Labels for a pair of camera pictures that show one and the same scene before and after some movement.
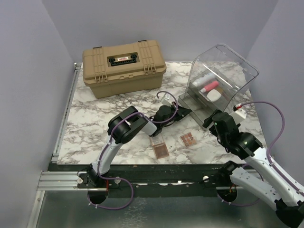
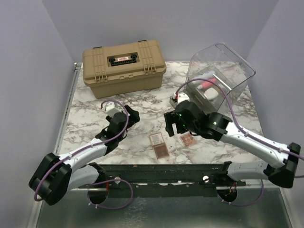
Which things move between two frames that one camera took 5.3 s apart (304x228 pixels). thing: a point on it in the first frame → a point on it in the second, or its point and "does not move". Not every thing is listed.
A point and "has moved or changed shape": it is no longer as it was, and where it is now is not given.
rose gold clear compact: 161,151 does not move
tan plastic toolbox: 123,69 does not move
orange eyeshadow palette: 187,139 does not move
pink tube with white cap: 210,87 → 204,85
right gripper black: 208,121 → 170,118
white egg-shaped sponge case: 213,95 has moved or changed shape
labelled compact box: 156,139 does not move
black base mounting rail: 152,180 does not move
